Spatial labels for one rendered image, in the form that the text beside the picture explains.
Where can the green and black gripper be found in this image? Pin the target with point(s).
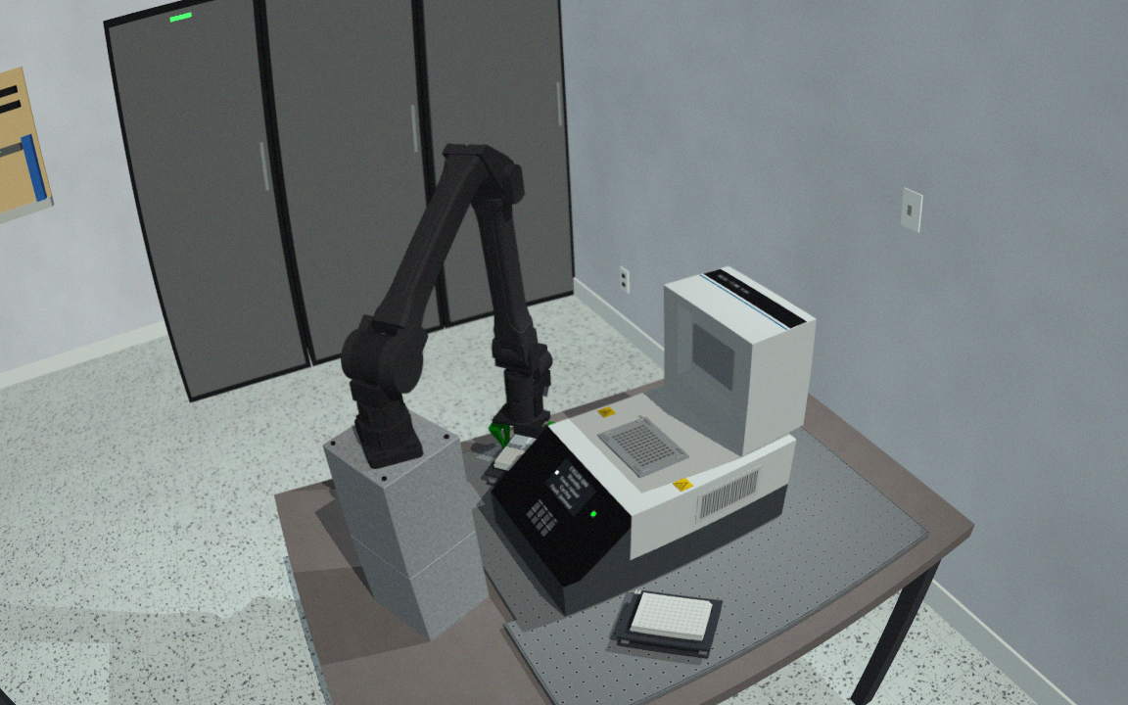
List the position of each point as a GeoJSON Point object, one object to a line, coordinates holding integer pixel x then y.
{"type": "Point", "coordinates": [521, 415]}

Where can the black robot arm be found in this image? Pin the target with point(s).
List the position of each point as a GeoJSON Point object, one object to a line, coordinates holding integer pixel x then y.
{"type": "Point", "coordinates": [394, 361]}

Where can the white well pcr plate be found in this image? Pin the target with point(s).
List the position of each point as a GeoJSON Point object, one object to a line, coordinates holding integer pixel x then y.
{"type": "Point", "coordinates": [671, 616]}

